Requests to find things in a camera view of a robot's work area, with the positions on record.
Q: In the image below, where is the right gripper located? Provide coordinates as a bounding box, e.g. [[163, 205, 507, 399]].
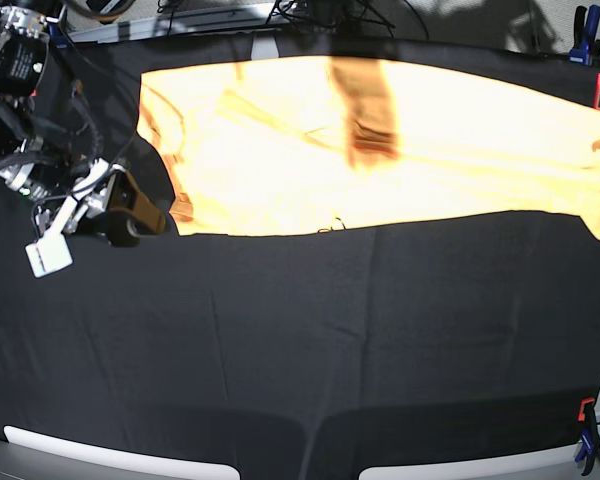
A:
[[31, 159, 167, 248]]

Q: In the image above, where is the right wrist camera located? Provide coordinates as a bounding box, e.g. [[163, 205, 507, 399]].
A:
[[25, 234, 73, 278]]

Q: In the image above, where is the red blue clamp bottom right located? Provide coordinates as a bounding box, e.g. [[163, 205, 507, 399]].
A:
[[574, 397, 600, 477]]

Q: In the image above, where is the blue clamp top right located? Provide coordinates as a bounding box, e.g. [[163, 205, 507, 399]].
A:
[[568, 5, 600, 66]]

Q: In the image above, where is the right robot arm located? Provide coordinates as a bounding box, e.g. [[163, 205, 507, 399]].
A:
[[0, 1, 167, 247]]

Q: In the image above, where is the yellow t-shirt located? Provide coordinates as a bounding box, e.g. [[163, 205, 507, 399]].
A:
[[137, 56, 600, 240]]

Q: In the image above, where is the black table cloth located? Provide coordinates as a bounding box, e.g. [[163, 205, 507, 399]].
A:
[[0, 35, 600, 479]]

